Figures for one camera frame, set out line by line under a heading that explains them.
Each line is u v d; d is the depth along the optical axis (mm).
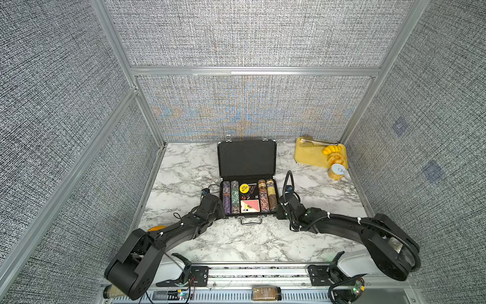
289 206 680
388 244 450
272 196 914
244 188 949
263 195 923
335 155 1080
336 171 1003
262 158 1025
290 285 729
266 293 671
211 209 700
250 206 900
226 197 915
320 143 1198
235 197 920
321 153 1133
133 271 413
